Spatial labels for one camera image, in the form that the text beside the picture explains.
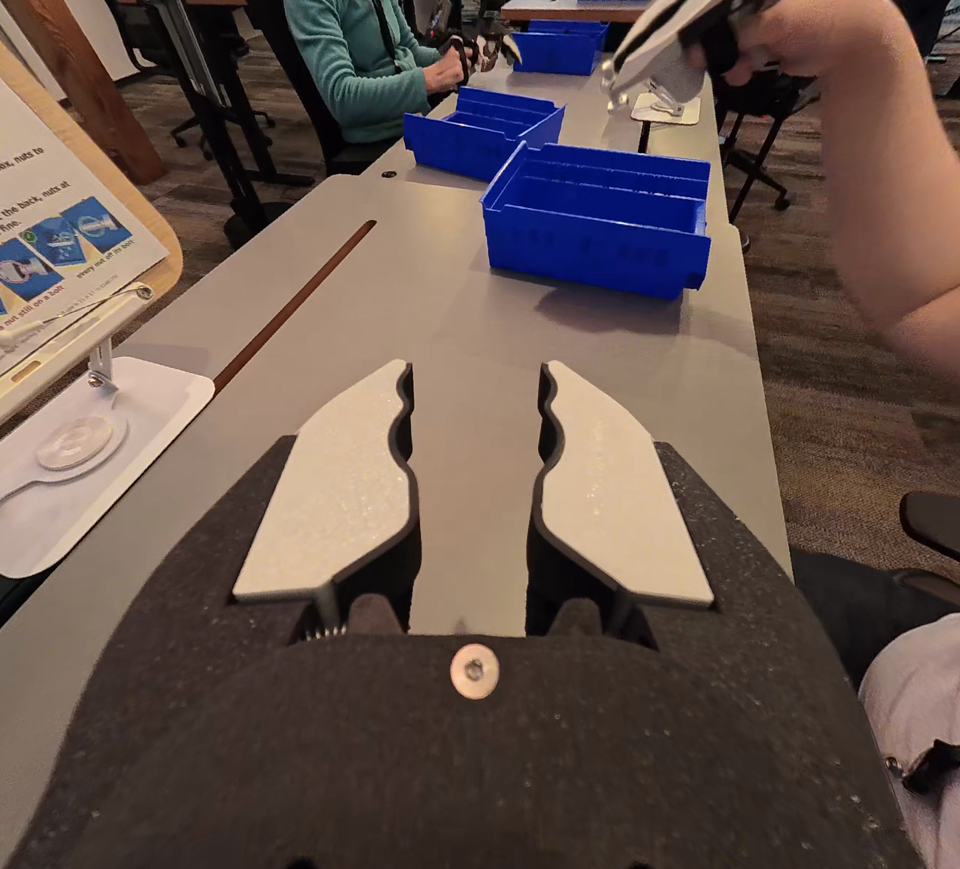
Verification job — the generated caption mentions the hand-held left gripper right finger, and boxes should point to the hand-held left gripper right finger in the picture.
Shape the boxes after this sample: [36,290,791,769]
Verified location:
[527,359,717,639]

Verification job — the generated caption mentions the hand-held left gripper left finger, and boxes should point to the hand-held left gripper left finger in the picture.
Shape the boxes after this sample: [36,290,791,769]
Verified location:
[231,359,423,638]

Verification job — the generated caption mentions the person's right forearm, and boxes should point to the person's right forearm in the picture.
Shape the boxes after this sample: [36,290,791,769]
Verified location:
[819,51,960,377]

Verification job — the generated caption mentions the person's right hand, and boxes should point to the person's right hand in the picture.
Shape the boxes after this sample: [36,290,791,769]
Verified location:
[722,0,924,89]

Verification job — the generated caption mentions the white stand base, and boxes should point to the white stand base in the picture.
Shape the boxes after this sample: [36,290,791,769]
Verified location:
[0,340,216,579]
[631,77,702,128]

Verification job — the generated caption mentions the black mesh office chair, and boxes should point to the black mesh office chair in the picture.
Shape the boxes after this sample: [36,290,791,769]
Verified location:
[712,70,820,225]

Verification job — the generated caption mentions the person's dark trousers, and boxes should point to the person's dark trousers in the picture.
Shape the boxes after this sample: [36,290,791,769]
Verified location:
[791,548,960,690]

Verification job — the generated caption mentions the white page holder bar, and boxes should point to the white page holder bar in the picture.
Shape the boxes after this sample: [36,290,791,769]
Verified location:
[0,282,156,360]

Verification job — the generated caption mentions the black chair armrest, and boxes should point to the black chair armrest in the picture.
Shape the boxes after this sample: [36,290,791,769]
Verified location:
[898,490,960,563]

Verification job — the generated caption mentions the printed instruction sheet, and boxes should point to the printed instruction sheet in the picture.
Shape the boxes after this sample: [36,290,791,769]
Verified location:
[0,77,170,375]

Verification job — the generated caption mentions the black metal stand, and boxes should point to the black metal stand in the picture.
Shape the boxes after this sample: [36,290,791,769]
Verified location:
[112,0,316,249]

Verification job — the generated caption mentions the black chest strap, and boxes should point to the black chest strap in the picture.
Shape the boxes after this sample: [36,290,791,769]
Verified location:
[883,737,960,797]

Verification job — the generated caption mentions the brown wooden post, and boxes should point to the brown wooden post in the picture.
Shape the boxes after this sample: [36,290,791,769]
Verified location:
[0,0,166,184]

